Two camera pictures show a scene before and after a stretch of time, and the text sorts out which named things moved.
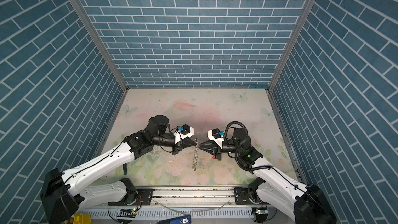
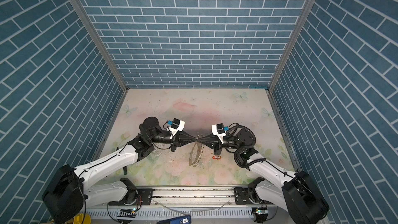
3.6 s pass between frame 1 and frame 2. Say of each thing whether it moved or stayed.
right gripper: moved
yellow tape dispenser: stayed
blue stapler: stayed
